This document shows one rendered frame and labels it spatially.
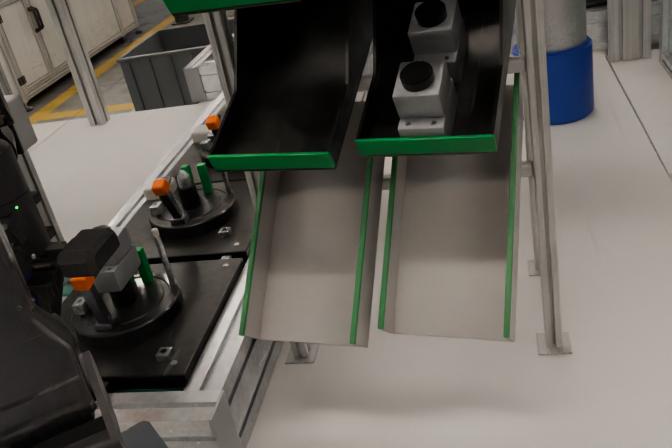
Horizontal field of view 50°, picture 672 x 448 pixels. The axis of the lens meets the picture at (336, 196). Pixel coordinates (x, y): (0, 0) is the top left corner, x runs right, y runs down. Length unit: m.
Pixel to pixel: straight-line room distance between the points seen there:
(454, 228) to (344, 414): 0.27
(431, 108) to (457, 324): 0.24
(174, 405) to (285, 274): 0.18
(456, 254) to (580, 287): 0.31
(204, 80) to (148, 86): 0.88
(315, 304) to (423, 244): 0.13
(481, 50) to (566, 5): 0.73
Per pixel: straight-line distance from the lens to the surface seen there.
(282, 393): 0.95
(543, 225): 0.85
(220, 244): 1.08
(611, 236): 1.17
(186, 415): 0.81
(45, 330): 0.52
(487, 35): 0.78
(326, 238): 0.81
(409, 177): 0.82
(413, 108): 0.66
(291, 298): 0.82
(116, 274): 0.92
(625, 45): 1.88
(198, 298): 0.97
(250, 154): 0.71
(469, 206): 0.79
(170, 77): 2.91
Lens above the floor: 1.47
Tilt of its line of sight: 26 degrees down
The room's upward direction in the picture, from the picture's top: 12 degrees counter-clockwise
